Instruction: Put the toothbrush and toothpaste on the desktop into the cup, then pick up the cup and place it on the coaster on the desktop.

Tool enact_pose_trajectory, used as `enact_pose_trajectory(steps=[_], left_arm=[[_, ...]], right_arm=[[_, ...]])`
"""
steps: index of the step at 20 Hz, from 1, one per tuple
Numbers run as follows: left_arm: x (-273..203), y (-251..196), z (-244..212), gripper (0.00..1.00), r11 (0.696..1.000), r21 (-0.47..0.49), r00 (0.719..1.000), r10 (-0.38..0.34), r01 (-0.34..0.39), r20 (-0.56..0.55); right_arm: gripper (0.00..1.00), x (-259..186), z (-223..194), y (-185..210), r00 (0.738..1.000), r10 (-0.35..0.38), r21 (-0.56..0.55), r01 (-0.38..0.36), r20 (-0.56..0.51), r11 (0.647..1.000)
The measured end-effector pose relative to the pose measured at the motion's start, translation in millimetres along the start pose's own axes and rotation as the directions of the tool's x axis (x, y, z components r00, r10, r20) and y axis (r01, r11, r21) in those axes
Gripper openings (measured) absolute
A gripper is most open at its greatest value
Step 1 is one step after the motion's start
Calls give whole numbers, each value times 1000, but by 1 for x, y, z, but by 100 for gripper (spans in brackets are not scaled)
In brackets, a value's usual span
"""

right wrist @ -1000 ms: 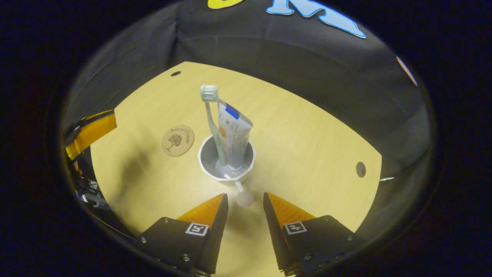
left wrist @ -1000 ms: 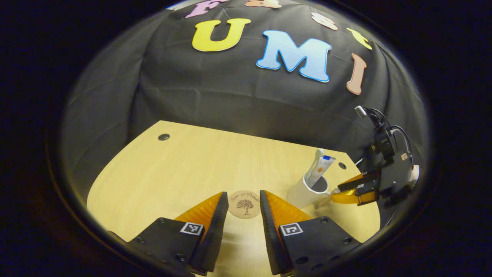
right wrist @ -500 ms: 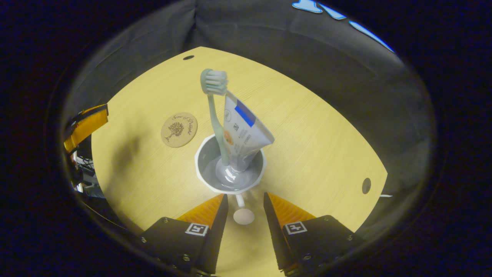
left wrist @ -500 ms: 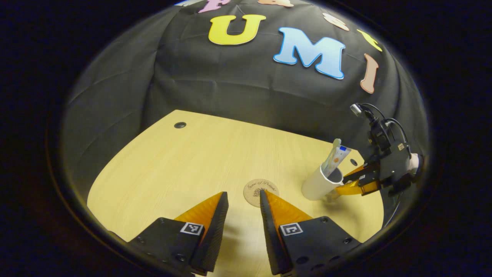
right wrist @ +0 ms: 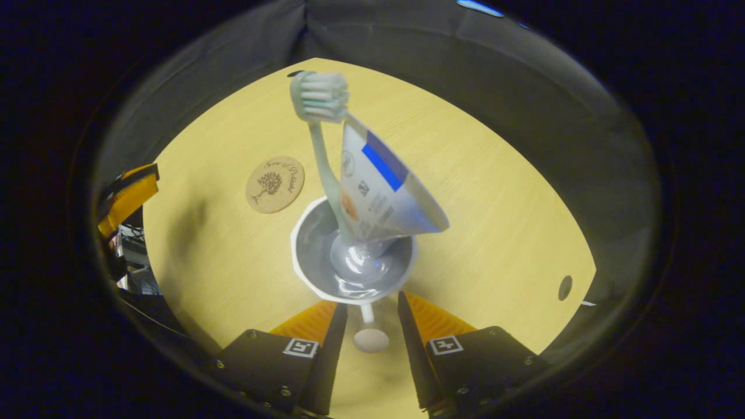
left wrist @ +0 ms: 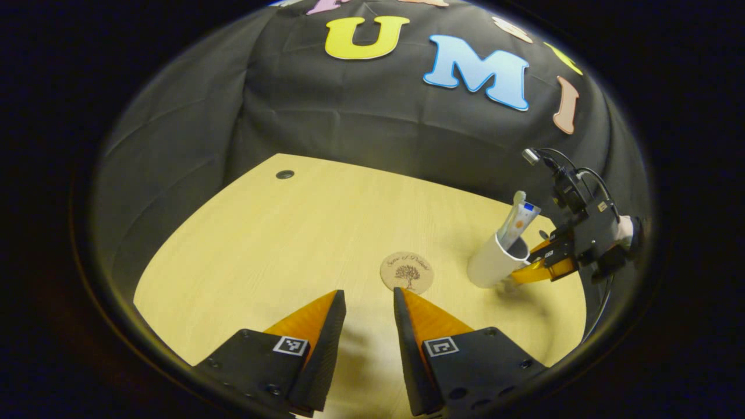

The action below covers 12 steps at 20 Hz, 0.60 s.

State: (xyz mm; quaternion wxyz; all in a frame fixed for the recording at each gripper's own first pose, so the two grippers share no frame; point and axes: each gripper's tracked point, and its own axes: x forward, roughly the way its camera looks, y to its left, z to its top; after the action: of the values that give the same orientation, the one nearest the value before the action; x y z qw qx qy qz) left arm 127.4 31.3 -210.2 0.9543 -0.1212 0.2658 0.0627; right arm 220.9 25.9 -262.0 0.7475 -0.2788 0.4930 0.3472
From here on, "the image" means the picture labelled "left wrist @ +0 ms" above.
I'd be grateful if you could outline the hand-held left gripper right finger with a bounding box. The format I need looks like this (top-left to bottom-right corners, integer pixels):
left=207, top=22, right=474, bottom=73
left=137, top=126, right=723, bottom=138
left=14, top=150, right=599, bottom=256
left=393, top=286, right=548, bottom=417

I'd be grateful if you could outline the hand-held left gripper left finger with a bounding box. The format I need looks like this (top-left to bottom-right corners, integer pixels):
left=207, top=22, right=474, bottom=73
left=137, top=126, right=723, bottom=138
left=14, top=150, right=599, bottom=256
left=192, top=289, right=347, bottom=417

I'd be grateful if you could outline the white toothpaste tube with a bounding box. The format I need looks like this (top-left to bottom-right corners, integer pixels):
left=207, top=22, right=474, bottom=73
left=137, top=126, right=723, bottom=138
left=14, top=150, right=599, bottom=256
left=496, top=202, right=542, bottom=252

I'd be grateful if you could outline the white cup with wooden handle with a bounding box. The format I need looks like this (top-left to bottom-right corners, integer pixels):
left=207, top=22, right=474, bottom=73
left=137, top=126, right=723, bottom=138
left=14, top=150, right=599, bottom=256
left=467, top=233, right=531, bottom=289

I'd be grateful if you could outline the white toothbrush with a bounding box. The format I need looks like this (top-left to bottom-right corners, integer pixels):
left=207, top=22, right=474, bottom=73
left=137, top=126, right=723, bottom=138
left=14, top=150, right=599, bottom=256
left=505, top=191, right=528, bottom=245

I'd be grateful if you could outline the round cork coaster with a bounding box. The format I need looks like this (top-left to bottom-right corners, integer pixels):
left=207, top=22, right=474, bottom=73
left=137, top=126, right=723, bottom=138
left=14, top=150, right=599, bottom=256
left=380, top=251, right=435, bottom=295

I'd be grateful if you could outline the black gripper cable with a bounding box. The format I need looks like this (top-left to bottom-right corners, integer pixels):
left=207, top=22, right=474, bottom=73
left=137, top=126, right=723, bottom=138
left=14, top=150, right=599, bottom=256
left=540, top=148, right=619, bottom=219

